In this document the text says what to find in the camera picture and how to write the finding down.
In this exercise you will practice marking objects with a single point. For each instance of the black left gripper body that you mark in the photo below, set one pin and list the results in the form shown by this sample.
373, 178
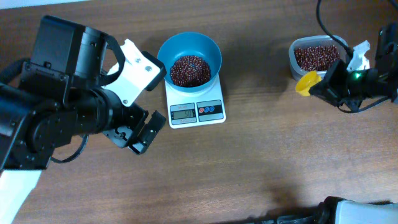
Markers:
135, 127

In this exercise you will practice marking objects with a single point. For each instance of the yellow plastic measuring scoop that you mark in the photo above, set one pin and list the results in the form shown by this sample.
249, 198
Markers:
306, 82

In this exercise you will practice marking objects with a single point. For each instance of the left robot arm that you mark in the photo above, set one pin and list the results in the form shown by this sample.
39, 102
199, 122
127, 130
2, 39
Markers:
79, 81

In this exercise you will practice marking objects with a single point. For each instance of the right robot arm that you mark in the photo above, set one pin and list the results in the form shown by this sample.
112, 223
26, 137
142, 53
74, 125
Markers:
360, 89

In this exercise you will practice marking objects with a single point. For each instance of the white digital kitchen scale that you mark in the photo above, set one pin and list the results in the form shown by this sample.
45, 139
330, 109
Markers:
199, 108

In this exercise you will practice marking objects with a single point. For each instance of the red beans in bowl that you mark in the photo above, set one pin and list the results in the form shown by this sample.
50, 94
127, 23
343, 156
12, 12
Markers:
190, 71

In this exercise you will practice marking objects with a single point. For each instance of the blue plastic bowl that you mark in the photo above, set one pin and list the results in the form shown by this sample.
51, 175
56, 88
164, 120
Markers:
190, 43

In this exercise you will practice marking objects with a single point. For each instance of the red beans pile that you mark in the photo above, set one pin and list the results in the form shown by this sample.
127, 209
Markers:
319, 58

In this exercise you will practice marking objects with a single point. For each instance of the clear plastic bean container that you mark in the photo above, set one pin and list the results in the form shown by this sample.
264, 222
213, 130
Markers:
312, 41

